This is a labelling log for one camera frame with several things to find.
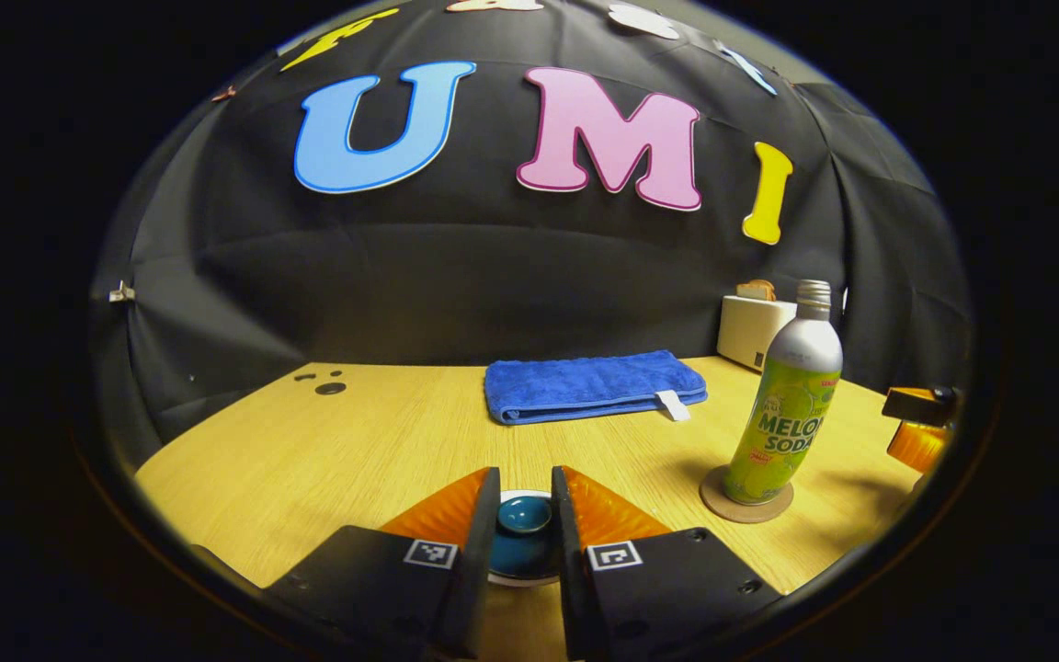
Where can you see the silver green-label water bottle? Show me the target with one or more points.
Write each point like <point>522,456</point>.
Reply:
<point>791,405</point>

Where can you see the cream toaster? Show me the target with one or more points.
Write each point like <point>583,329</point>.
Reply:
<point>745,331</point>

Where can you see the folded blue towel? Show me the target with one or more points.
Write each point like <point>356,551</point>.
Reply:
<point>585,386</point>

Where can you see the black backdrop cloth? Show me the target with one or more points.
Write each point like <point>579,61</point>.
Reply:
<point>493,276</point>

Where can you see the round cork coaster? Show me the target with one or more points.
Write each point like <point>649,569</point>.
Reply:
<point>723,507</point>

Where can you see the copper metal clip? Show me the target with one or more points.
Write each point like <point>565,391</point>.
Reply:
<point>224,93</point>

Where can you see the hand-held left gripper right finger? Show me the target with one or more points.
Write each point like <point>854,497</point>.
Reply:
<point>571,579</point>

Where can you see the toast bread slice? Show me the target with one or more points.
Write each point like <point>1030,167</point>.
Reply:
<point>757,291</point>

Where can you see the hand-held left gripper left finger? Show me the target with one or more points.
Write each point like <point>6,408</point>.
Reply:
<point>479,570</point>

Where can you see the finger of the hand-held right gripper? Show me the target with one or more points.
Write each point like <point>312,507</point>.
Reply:
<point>920,405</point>

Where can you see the silver metal clip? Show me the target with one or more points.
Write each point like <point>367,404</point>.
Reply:
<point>121,294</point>

